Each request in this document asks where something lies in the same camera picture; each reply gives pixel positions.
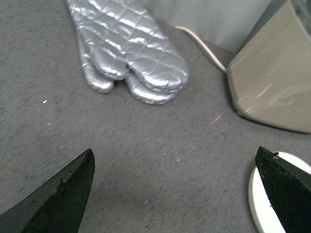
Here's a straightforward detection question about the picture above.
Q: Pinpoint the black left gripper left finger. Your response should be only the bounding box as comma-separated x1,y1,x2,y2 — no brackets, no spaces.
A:
0,149,95,233

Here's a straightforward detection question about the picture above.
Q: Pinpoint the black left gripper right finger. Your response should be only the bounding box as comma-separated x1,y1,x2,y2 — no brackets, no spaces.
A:
255,146,311,233

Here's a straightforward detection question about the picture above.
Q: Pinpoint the cream two-slot toaster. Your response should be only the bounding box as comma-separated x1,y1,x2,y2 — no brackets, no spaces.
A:
227,0,311,133

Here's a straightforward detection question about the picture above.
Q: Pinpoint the white round plate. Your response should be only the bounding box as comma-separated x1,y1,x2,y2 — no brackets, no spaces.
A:
248,152,311,233

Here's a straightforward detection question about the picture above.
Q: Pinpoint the lower silver quilted oven mitt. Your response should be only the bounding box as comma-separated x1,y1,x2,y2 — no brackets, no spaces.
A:
78,37,177,105

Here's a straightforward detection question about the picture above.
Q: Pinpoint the silver quilted oven mitt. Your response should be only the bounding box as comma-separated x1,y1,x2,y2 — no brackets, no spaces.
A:
78,37,177,105
67,0,189,94

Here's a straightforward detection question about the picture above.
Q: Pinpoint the grey curtain backdrop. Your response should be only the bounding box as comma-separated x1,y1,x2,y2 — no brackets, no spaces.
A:
143,0,284,52

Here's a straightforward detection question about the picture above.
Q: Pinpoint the upper silver quilted oven mitt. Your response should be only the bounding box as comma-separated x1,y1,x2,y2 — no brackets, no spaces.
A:
67,0,189,94

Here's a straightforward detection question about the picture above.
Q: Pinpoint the white toaster power cable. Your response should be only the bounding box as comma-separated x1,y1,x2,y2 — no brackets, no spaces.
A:
174,25,227,73

